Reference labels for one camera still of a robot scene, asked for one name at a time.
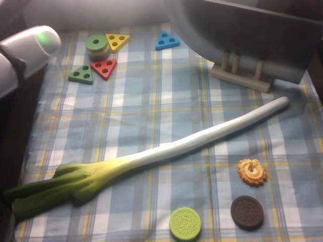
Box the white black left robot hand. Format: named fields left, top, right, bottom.
left=0, top=24, right=63, bottom=99

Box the toy leek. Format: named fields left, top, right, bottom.
left=3, top=96, right=290, bottom=223

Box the white board with wooden slots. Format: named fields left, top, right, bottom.
left=209, top=50, right=275, bottom=93

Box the green triangle block with holes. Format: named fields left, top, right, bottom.
left=67, top=64, right=94, bottom=85

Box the red triangle block with holes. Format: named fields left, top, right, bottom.
left=90, top=58, right=118, bottom=81

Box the yellow triangle block with holes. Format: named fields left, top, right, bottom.
left=105, top=33, right=131, bottom=53

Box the blue triangle block with holes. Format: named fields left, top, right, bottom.
left=154, top=30, right=181, bottom=51

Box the blue plaid tablecloth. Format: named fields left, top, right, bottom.
left=10, top=24, right=323, bottom=242

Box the green toy sandwich cookie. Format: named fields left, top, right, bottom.
left=169, top=207, right=202, bottom=240

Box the toy butter cookie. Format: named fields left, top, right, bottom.
left=237, top=158, right=267, bottom=187

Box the brown toy sandwich cookie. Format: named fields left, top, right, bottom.
left=230, top=195, right=264, bottom=231

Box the green wooden ring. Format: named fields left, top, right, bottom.
left=84, top=34, right=110, bottom=55

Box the dark wooden ring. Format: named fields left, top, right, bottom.
left=88, top=52, right=111, bottom=63

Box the yellow wooden ring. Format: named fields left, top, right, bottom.
left=86, top=48, right=111, bottom=58

